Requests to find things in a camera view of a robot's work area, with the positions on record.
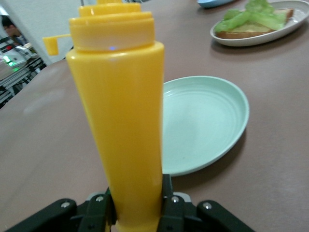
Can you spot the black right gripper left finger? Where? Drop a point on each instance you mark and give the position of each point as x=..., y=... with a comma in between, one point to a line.
x=96, y=212

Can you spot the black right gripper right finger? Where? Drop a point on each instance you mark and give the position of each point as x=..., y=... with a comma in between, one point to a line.
x=176, y=215

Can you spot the yellow squeeze bottle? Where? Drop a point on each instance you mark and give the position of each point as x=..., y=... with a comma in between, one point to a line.
x=120, y=120

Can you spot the brown bread slice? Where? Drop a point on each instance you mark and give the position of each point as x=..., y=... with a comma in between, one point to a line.
x=241, y=33

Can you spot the green lettuce leaf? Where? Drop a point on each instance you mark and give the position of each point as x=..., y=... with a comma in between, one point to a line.
x=256, y=14

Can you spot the mint green plate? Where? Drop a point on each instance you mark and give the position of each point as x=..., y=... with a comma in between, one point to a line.
x=200, y=120

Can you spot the beige plate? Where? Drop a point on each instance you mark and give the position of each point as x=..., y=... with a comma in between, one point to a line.
x=253, y=41

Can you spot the blue plate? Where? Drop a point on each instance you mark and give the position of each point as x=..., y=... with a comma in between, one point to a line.
x=212, y=3

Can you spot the metal equipment rack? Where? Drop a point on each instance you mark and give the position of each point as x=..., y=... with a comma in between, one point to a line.
x=14, y=72

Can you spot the person with black hair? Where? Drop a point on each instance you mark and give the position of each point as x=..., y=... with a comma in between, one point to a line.
x=9, y=29

